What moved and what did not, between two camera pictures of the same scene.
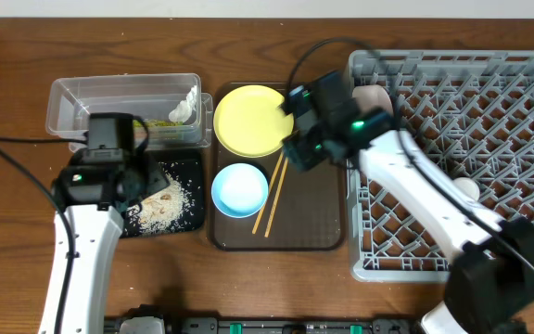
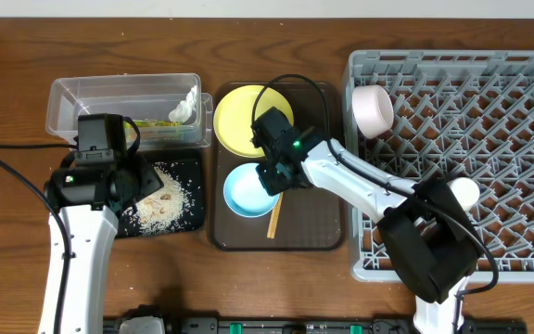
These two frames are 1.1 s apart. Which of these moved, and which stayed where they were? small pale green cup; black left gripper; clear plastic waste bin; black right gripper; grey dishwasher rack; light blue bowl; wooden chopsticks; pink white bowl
Moved: light blue bowl; black right gripper; wooden chopsticks
Stayed: black left gripper; small pale green cup; clear plastic waste bin; pink white bowl; grey dishwasher rack
